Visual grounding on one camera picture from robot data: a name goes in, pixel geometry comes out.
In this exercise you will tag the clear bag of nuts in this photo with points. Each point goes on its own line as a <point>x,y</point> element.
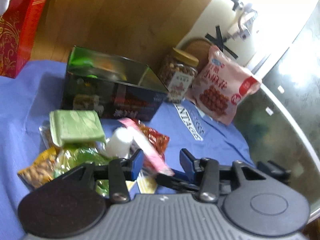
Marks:
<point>41,171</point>

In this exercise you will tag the white wall socket adapter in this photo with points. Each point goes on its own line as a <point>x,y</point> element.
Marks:
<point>243,26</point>

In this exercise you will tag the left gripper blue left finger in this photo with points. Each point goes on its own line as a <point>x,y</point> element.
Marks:
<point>121,170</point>

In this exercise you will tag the wood panel backdrop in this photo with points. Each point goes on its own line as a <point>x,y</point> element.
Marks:
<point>142,30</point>

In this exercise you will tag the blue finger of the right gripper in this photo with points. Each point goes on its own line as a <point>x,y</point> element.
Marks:
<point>274,170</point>
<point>178,182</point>

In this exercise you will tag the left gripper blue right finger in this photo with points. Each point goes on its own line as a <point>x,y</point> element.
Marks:
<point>203,173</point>

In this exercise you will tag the green jelly pouch white cap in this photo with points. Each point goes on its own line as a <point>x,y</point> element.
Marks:
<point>72,155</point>

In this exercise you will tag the pink twisted snack bag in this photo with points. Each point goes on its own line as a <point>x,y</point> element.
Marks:
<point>221,86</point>

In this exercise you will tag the red gift box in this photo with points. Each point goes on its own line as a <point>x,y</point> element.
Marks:
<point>18,29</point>

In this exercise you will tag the pink slim snack box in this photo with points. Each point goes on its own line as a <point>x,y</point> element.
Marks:
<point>143,143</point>

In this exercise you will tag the red candy wrapper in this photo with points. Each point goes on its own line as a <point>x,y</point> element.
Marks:
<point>158,140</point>

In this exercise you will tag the green wafer packet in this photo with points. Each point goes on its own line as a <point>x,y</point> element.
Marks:
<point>75,126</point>

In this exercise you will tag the peanut jar with gold lid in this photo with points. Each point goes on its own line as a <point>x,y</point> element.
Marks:
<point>177,72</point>

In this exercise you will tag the round wooden board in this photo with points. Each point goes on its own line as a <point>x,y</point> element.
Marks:
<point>199,48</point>

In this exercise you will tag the black tin box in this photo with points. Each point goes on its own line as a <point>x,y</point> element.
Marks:
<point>113,86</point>

